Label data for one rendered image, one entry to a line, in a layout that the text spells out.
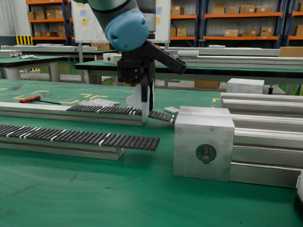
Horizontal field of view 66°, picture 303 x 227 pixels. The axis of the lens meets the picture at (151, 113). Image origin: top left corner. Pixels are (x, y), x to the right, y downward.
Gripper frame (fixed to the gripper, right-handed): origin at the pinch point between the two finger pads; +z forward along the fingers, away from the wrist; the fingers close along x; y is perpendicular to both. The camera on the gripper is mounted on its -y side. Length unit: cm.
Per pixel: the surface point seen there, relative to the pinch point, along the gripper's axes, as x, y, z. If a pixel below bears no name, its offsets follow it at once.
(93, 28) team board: -283, 148, -34
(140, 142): 19.1, -2.6, -0.3
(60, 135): 19.1, 14.3, -0.1
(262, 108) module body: 4.8, -26.6, -4.1
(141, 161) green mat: 20.1, -2.9, 3.2
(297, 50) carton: -183, -97, -9
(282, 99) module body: -2.5, -32.8, -4.7
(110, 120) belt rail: 2.0, 10.3, 2.3
